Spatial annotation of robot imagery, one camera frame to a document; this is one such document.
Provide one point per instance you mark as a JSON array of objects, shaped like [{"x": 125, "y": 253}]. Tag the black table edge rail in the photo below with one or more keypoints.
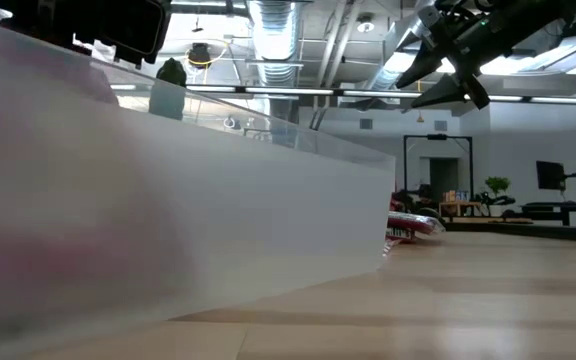
[{"x": 568, "y": 232}]

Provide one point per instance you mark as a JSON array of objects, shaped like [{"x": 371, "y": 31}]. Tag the long horizontal light bar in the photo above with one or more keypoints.
[{"x": 293, "y": 91}]

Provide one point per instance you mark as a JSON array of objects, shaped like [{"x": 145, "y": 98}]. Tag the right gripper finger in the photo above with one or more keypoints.
[
  {"x": 423, "y": 67},
  {"x": 443, "y": 92}
]

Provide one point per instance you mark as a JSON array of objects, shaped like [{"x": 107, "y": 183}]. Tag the small wooden shelf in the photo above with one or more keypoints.
[{"x": 460, "y": 206}]

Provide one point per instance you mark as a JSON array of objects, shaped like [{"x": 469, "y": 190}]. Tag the translucent white plastic bin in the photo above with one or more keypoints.
[{"x": 168, "y": 200}]

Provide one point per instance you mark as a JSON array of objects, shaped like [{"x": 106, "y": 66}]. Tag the black desk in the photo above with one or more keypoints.
[{"x": 563, "y": 210}]

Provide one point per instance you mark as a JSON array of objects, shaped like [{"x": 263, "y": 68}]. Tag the black ceiling-mounted device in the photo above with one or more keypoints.
[{"x": 199, "y": 54}]

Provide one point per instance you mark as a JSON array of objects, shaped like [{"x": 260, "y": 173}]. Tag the red popcorn bag clear wrap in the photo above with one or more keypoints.
[{"x": 415, "y": 224}]

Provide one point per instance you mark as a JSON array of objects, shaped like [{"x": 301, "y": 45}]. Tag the dark green bulky object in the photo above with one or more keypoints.
[{"x": 170, "y": 75}]

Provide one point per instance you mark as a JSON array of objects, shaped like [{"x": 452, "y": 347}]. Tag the round ceiling fixture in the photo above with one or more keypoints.
[{"x": 365, "y": 26}]

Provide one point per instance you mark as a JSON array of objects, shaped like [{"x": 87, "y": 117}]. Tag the black computer monitor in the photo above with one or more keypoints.
[{"x": 550, "y": 175}]

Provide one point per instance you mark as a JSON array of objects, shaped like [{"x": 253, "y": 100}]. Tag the potted green plant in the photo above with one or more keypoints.
[{"x": 498, "y": 185}]

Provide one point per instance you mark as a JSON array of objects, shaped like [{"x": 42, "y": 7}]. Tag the black background equipment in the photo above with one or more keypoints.
[{"x": 420, "y": 200}]

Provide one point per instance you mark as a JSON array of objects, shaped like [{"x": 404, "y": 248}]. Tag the silver corrugated ventilation duct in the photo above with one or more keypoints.
[{"x": 273, "y": 45}]

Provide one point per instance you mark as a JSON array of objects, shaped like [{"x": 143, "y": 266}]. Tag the silver rectangular air duct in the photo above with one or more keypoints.
[{"x": 403, "y": 35}]

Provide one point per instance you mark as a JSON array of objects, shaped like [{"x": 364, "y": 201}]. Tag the grey doorway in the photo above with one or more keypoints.
[{"x": 444, "y": 175}]

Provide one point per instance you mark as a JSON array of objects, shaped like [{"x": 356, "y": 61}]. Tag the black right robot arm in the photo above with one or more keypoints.
[{"x": 518, "y": 25}]

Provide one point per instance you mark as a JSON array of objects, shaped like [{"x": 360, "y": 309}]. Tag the square wall vent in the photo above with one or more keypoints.
[
  {"x": 365, "y": 124},
  {"x": 440, "y": 125}
]

